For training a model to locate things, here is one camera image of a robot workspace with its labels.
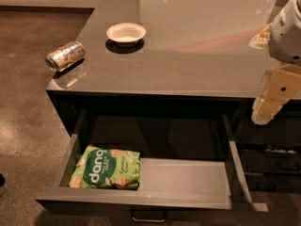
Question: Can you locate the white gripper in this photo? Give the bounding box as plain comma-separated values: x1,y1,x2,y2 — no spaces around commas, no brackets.
251,3,301,125

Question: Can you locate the green rice chip bag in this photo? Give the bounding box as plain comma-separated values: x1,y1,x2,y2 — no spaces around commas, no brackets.
69,145,140,190

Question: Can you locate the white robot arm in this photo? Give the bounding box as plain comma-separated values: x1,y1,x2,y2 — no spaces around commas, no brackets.
249,0,301,125

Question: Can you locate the grey counter cabinet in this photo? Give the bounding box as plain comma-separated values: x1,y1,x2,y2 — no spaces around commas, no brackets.
47,0,301,189

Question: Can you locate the open grey top drawer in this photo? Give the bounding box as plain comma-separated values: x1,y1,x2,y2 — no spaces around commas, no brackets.
36,111,268,219

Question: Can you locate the white paper bowl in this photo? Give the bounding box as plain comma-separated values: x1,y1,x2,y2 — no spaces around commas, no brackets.
106,23,146,46

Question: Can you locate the silver drink can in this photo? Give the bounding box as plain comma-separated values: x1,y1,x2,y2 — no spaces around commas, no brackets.
45,41,86,73

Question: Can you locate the metal drawer handle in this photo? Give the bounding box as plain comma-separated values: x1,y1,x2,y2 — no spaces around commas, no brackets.
131,210,166,223

